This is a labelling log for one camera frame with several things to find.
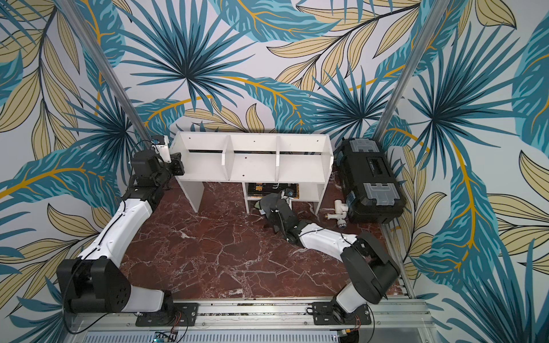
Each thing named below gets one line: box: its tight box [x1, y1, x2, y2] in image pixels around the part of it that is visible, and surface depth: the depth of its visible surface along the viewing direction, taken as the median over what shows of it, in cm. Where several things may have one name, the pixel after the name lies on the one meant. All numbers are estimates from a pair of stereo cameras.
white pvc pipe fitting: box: [324, 199, 349, 229], surface depth 100 cm
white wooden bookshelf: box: [169, 131, 334, 215], surface depth 84 cm
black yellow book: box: [247, 182, 300, 199], surface depth 92 cm
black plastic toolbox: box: [335, 137, 407, 225], surface depth 93 cm
